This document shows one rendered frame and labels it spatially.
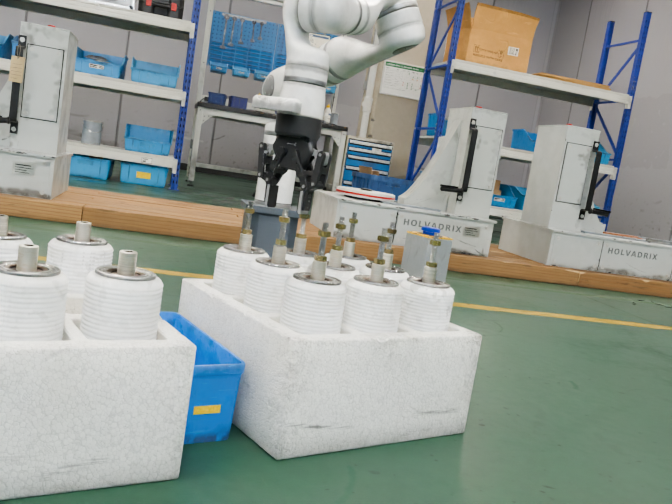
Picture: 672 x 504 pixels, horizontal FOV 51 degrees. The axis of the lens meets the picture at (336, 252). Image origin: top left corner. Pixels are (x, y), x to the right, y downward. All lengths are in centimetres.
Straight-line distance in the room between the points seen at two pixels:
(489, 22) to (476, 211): 319
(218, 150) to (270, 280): 847
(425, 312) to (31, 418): 63
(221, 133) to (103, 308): 872
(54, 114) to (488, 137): 201
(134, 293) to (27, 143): 246
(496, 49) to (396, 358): 559
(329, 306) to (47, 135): 240
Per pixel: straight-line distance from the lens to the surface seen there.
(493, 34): 659
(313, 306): 105
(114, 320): 90
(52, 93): 330
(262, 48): 728
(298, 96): 114
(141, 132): 634
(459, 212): 358
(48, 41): 332
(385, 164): 685
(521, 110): 1081
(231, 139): 959
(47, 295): 88
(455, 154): 366
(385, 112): 768
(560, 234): 379
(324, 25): 115
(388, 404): 115
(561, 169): 382
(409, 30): 142
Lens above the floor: 43
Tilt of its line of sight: 7 degrees down
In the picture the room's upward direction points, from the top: 9 degrees clockwise
